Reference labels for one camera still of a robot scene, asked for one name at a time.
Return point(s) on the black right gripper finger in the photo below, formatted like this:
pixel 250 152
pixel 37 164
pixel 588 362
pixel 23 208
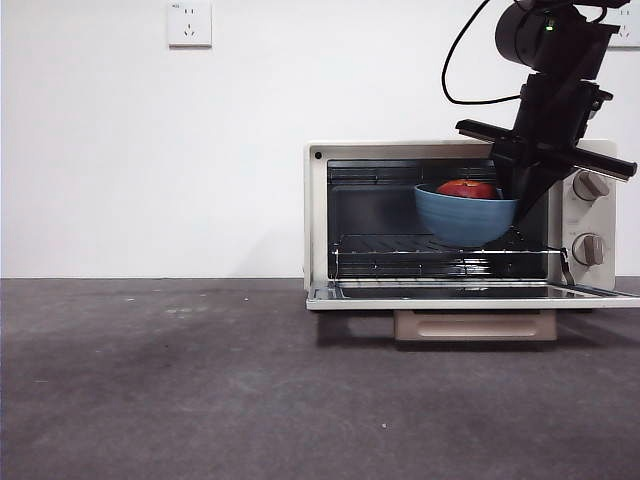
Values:
pixel 537 185
pixel 506 180

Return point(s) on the red yellow apple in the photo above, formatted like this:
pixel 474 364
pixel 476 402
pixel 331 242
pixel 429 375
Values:
pixel 467 190

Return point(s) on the blue ribbed bowl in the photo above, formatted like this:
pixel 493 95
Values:
pixel 465 220

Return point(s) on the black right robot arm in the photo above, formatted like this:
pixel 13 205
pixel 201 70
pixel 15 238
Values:
pixel 520 30

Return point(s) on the beige oven knob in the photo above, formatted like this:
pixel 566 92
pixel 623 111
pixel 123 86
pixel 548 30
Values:
pixel 589 250
pixel 590 189

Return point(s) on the cream toaster oven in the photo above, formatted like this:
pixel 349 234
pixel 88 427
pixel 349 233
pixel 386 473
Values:
pixel 315 225

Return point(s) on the white wall socket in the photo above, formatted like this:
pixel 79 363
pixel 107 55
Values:
pixel 627 40
pixel 190 25

